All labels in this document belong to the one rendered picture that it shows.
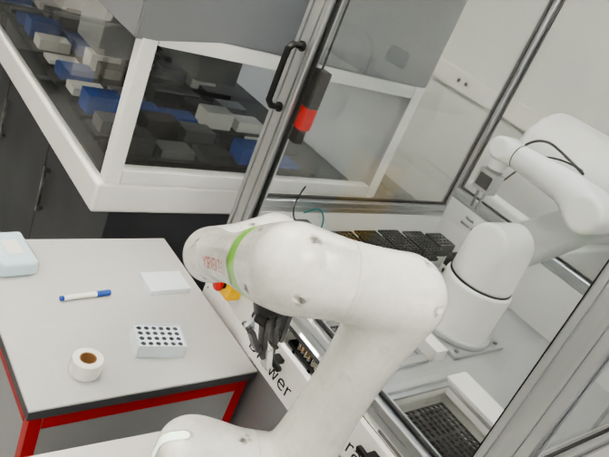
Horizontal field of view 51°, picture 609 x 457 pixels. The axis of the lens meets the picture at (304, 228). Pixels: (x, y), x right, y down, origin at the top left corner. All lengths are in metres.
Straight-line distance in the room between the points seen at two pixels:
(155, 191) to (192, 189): 0.13
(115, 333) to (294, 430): 0.77
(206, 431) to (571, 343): 0.61
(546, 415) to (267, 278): 0.62
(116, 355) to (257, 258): 0.89
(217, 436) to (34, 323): 0.74
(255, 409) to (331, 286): 1.05
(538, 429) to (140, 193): 1.38
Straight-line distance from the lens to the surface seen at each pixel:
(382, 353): 0.88
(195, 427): 1.05
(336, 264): 0.78
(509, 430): 1.25
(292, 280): 0.76
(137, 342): 1.62
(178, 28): 1.88
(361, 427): 1.46
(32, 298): 1.74
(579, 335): 1.14
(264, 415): 1.76
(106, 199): 2.05
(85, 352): 1.55
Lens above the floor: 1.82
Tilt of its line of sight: 25 degrees down
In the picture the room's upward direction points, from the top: 24 degrees clockwise
